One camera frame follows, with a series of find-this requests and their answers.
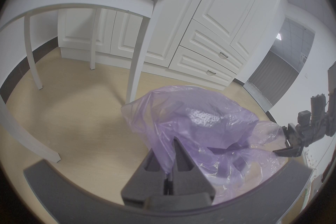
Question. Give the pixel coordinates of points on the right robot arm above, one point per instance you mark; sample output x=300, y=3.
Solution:
x=319, y=107

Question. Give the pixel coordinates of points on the grey curtain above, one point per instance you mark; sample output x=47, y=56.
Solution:
x=275, y=78

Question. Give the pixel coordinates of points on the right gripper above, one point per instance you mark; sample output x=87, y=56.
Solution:
x=295, y=137

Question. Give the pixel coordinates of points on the purple plastic bag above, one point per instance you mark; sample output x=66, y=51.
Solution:
x=210, y=125

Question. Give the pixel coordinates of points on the square ceiling light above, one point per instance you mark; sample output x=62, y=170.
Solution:
x=279, y=36

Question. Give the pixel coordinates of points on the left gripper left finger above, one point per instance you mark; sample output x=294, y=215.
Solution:
x=141, y=183

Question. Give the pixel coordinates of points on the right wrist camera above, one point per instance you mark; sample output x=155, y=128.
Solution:
x=304, y=116

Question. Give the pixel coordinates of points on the white wardrobe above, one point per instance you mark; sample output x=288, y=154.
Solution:
x=231, y=2

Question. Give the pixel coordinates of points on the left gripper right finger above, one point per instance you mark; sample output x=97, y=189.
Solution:
x=191, y=181

